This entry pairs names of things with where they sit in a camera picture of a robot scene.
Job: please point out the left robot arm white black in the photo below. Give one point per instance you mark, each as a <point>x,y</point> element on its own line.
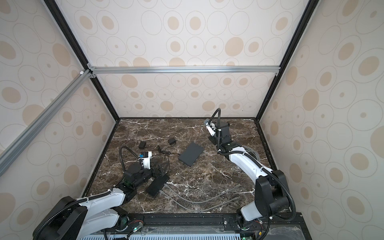
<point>73,219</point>

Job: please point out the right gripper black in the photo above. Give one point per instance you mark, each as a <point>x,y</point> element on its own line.
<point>212,139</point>

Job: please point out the black power adapter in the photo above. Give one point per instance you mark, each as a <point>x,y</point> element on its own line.
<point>142,145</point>
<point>172,141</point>

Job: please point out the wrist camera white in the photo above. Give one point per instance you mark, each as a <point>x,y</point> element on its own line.
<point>145,157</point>
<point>210,126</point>

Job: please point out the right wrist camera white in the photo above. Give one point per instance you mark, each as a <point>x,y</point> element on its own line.
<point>210,126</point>

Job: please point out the horizontal aluminium rail back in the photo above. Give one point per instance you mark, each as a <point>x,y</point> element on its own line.
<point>185,70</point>

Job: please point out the diagonal aluminium rail left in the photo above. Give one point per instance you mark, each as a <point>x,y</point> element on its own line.
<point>25,138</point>

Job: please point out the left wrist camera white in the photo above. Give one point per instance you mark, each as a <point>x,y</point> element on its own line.
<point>145,157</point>

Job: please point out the small circuit board with LEDs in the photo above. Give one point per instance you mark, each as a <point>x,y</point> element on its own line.
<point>136,225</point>

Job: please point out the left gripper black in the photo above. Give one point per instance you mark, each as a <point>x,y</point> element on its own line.
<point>160,173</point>

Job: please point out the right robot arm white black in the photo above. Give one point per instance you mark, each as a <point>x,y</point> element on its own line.
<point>272,194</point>

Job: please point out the square dark grey switch box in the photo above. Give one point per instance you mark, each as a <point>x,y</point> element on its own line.
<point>191,154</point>

